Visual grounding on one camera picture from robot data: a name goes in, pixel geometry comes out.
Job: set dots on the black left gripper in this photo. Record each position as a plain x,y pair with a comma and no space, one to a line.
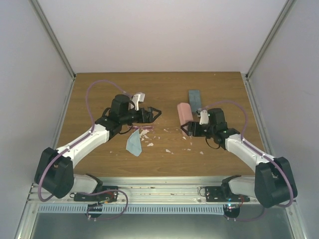
151,109

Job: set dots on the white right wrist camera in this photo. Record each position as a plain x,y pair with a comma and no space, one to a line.
203,116

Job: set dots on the aluminium corner post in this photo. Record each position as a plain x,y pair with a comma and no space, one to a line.
52,36
270,37

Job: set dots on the grey slotted cable duct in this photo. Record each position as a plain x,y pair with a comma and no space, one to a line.
134,209

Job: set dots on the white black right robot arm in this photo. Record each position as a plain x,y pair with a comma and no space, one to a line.
273,183

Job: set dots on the light blue cleaning cloth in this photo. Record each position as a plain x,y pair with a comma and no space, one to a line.
133,145

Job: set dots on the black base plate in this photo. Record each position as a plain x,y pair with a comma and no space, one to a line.
215,194
101,194

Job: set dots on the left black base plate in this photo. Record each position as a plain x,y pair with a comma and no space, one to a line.
101,194

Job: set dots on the left aluminium corner post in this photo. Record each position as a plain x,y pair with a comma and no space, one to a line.
52,36

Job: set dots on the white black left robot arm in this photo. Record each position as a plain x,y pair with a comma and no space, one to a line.
55,171

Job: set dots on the pink clear glasses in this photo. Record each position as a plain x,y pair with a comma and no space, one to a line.
140,127

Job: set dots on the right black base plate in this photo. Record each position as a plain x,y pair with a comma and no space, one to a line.
215,194

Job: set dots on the pink glasses case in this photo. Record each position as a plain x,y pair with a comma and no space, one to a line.
184,113

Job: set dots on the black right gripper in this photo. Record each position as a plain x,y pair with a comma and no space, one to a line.
185,130

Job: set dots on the aluminium table edge rail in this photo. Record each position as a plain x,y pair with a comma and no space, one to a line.
147,190

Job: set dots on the right aluminium corner post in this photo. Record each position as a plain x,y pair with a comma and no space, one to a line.
270,37

